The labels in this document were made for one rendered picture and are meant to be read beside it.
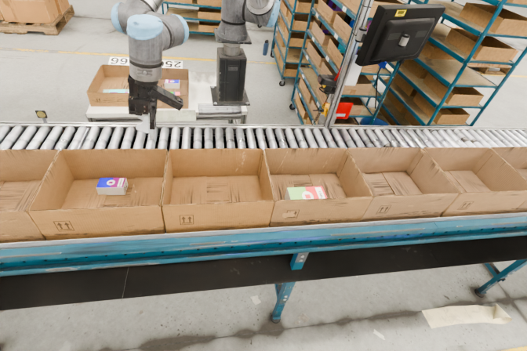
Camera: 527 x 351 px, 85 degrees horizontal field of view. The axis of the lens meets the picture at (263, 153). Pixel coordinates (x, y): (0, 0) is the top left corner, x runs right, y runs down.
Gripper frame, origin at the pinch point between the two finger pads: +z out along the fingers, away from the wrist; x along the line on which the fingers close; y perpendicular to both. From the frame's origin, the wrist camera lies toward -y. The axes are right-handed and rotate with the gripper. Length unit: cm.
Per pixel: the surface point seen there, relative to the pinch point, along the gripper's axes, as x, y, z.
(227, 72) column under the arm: -92, -40, 13
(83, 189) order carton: -7.2, 27.3, 34.5
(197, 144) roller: -49, -21, 41
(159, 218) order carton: 18.4, -2.6, 24.1
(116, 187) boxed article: -2.5, 14.3, 29.2
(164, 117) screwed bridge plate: -77, -2, 41
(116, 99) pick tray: -90, 27, 38
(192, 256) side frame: 23.1, -14.8, 41.4
